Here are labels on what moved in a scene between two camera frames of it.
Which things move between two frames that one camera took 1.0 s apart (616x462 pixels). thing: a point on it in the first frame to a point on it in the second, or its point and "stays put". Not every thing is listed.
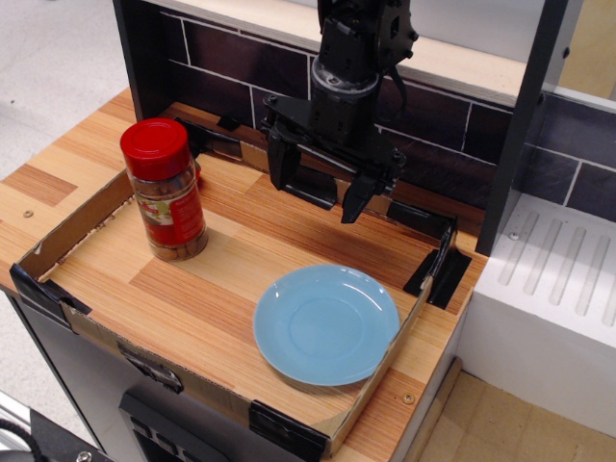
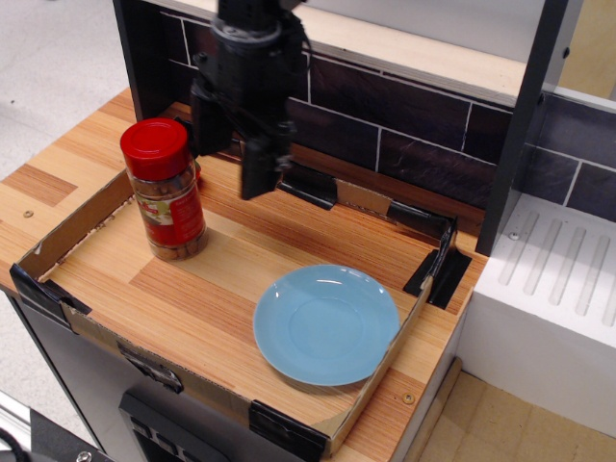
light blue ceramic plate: (325, 324) stays put
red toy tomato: (197, 170) stays put
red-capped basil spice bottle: (164, 182) stays put
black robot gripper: (339, 126) to (249, 72)
